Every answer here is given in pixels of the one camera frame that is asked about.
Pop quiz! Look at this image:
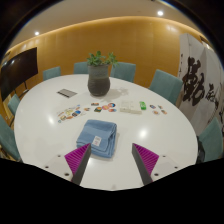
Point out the group of teal chairs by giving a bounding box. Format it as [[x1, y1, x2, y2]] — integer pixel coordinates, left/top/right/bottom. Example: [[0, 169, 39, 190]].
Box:
[[0, 61, 224, 164]]

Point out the potted plant in grey pot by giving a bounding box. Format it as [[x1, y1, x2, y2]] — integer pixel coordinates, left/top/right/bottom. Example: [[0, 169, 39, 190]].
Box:
[[86, 50, 118, 98]]

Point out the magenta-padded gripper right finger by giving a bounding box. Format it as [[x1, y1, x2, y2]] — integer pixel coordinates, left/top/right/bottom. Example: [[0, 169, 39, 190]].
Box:
[[131, 143, 183, 186]]

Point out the flat white box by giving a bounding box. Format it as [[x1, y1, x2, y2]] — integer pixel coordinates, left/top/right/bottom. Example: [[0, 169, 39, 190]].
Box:
[[119, 100, 143, 115]]

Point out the blue towel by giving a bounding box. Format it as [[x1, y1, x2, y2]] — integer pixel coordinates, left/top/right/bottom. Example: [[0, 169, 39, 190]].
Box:
[[75, 119, 118, 159]]

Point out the white sheet of colourful stickers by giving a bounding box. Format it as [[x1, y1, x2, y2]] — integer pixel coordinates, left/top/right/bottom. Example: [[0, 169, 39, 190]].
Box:
[[56, 104, 87, 124]]

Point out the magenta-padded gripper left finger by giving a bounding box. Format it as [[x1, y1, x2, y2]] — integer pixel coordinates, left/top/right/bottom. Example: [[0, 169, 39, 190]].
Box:
[[43, 143, 92, 186]]

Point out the black wall screen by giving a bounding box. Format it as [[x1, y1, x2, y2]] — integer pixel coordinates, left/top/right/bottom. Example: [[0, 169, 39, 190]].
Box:
[[0, 46, 39, 101]]

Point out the white calligraphy folding screen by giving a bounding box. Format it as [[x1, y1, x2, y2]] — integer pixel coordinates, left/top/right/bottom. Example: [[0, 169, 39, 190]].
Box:
[[176, 32, 224, 136]]

